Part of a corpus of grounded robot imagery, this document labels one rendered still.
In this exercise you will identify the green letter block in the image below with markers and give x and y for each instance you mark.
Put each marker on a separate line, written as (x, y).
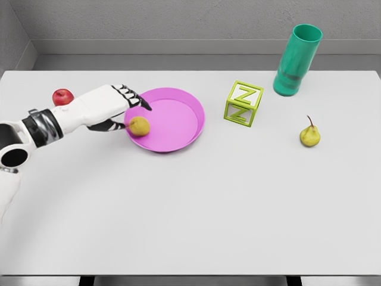
(242, 103)

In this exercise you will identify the green cup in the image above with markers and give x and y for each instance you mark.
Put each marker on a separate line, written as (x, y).
(296, 61)

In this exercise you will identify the yellow-green pear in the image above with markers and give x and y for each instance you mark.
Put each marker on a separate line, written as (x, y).
(309, 135)

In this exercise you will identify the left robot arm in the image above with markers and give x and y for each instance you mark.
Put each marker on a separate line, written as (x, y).
(44, 123)

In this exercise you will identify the pink round plate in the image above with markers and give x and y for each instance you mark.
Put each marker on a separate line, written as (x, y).
(175, 122)

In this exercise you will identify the red apple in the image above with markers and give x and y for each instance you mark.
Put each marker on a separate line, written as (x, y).
(62, 96)

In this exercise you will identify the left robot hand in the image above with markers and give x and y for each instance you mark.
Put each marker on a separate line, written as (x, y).
(101, 102)

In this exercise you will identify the yellow lemon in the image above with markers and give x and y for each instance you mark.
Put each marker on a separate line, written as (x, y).
(139, 126)

